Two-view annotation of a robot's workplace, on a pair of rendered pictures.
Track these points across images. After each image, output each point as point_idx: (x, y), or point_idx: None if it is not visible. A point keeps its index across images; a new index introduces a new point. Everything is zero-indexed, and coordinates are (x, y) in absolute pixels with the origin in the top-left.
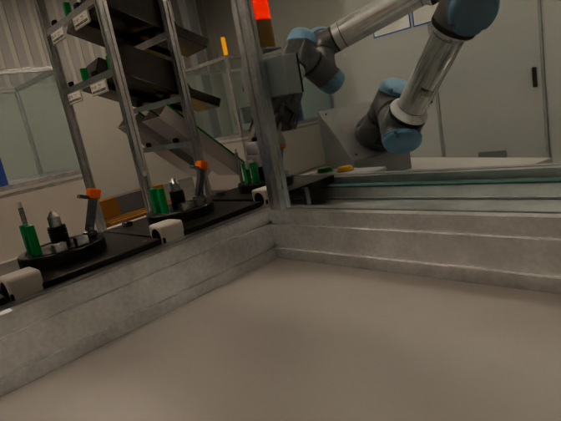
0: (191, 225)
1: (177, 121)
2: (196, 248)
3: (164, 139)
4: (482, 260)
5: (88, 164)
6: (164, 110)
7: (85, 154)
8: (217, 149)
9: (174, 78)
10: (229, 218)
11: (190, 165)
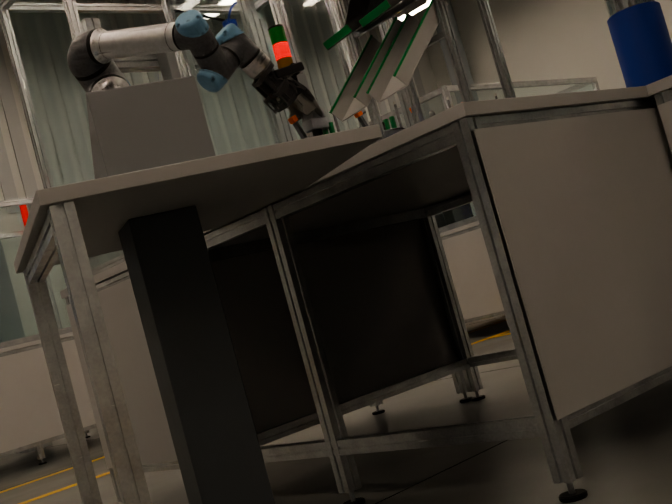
0: None
1: (370, 52)
2: None
3: (400, 47)
4: None
5: (487, 36)
6: (375, 40)
7: (484, 24)
8: (349, 89)
9: (354, 16)
10: None
11: (364, 111)
